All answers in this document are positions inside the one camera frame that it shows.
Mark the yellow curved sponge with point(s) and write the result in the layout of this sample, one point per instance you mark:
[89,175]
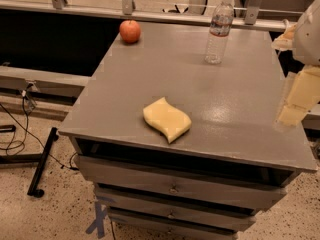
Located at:
[167,119]

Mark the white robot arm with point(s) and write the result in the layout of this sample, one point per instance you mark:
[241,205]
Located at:
[303,39]

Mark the middle grey drawer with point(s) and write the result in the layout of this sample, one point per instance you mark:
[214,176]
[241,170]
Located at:
[176,208]

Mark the blue tape cross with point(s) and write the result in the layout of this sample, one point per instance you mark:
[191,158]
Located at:
[97,225]

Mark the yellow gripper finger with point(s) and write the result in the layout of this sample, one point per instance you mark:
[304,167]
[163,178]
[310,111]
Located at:
[303,94]
[285,41]

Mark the clear plastic water bottle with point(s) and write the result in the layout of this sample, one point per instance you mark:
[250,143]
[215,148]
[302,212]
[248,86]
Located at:
[219,30]

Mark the grey drawer cabinet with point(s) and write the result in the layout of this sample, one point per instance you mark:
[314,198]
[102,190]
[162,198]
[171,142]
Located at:
[174,144]

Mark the black metal stand base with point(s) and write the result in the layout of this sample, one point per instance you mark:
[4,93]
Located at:
[38,159]

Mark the grey drawer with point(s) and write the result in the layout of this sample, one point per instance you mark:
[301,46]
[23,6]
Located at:
[176,208]
[169,226]
[180,184]

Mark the grey metal railing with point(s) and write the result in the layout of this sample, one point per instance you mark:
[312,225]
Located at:
[186,12]

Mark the red apple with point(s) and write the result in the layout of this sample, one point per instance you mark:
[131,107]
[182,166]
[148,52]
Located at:
[130,31]

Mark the bottom grey drawer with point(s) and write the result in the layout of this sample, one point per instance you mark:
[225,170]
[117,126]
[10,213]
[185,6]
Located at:
[169,226]

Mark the top grey drawer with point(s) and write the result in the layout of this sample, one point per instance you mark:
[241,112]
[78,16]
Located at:
[180,184]

